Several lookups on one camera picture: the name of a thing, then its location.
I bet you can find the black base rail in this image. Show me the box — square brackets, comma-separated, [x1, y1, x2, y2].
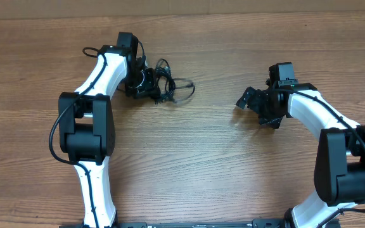
[58, 218, 342, 228]

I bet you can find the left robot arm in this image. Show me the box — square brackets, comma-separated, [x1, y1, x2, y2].
[52, 32, 160, 227]

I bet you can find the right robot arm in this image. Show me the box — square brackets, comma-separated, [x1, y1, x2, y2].
[236, 62, 365, 228]

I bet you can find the black cable one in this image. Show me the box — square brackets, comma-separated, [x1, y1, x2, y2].
[152, 58, 179, 106]

